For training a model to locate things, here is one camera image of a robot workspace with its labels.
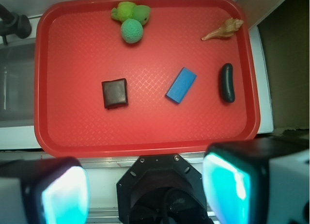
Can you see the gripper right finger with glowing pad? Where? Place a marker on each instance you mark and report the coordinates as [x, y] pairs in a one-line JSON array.
[[259, 181]]

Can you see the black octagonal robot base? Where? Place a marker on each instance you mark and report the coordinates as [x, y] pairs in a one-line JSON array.
[[162, 189]]

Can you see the teal dimpled ball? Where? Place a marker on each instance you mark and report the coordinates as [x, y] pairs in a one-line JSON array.
[[131, 31]]

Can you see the black clamp knob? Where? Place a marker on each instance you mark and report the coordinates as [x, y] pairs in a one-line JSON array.
[[12, 23]]

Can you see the blue rectangular block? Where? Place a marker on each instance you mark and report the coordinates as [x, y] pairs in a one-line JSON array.
[[181, 85]]

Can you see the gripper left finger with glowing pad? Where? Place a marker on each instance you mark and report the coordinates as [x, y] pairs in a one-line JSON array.
[[46, 191]]

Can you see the red plastic tray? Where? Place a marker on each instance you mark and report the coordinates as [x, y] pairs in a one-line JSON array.
[[78, 46]]

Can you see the black sausage-shaped object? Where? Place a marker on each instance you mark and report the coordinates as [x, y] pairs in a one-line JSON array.
[[226, 87]]

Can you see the green plush turtle toy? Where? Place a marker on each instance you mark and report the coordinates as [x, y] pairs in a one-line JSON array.
[[128, 10]]

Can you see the brown cardboard box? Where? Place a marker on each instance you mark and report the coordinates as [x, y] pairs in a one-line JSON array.
[[285, 39]]

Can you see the dark brown square pouch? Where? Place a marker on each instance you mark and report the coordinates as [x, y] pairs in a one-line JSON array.
[[115, 93]]

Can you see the tan spiral seashell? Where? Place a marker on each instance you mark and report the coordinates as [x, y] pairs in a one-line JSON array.
[[226, 30]]

